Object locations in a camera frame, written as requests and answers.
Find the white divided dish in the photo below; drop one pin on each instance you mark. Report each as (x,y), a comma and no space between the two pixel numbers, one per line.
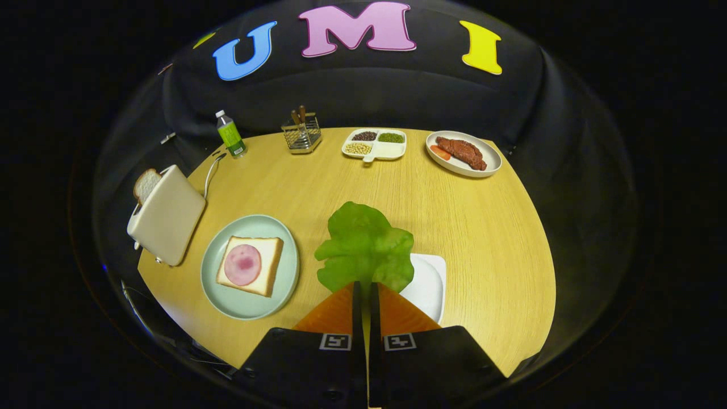
(392,150)

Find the pink ham slice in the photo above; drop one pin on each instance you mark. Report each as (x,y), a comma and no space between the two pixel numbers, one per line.
(242,264)

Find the green label water bottle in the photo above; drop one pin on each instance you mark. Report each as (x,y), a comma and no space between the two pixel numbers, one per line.
(230,134)

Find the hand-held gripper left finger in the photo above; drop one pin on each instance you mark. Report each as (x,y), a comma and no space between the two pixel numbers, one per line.
(357,318)

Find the pile of green beans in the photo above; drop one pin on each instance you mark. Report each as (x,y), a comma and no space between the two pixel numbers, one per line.
(391,137)

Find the white square plate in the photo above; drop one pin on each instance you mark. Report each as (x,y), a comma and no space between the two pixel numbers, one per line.
(429,284)

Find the bread slice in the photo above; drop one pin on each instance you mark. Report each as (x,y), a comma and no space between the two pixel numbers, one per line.
(146,183)

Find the white tag clip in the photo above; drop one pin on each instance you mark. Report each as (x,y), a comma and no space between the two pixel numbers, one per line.
(167,138)

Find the brown steak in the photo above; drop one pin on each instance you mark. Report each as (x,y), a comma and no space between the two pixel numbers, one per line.
(463,152)

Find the white oval meat plate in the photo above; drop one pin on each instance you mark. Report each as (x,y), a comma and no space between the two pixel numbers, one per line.
(488,165)

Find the black backdrop cloth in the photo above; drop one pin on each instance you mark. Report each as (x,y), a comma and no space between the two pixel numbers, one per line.
(397,96)

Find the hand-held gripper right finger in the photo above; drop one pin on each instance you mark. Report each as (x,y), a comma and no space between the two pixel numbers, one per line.
(374,324)

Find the pile of yellow beans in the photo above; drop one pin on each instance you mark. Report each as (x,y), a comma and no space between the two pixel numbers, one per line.
(358,148)

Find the pile of dark beans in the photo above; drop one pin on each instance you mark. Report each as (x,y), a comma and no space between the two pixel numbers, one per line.
(364,136)

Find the green lettuce leaf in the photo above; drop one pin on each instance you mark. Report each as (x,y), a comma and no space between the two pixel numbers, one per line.
(363,244)

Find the red clip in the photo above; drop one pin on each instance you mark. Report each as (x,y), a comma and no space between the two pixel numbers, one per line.
(164,69)

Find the pale green round plate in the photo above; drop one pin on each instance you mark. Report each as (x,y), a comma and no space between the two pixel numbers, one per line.
(250,307)

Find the white toaster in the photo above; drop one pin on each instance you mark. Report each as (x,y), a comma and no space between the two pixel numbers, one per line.
(167,218)

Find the red vegetable slice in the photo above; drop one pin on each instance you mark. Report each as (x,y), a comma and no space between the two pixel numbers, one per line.
(439,152)

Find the square toast slice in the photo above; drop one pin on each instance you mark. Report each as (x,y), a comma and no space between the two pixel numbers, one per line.
(270,250)

